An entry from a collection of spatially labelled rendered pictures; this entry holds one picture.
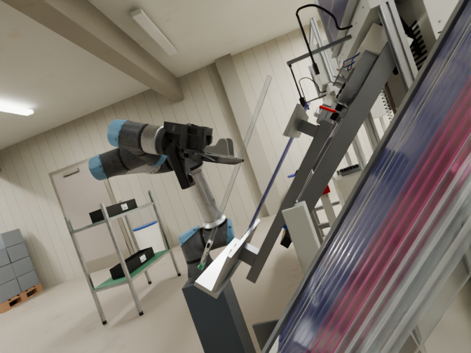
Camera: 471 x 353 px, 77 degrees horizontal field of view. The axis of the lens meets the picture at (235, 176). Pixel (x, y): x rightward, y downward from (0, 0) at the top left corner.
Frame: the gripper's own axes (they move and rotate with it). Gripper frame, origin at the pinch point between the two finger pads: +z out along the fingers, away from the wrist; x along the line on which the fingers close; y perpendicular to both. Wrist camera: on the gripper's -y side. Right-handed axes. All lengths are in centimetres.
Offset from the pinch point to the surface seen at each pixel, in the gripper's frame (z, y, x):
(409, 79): 41, 31, 39
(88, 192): -400, -158, 406
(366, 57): 27, 39, 46
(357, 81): 26, 30, 46
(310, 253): 20.8, -20.7, 8.0
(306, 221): 18.5, -12.6, 8.0
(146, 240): -246, -210, 377
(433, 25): 45, 49, 44
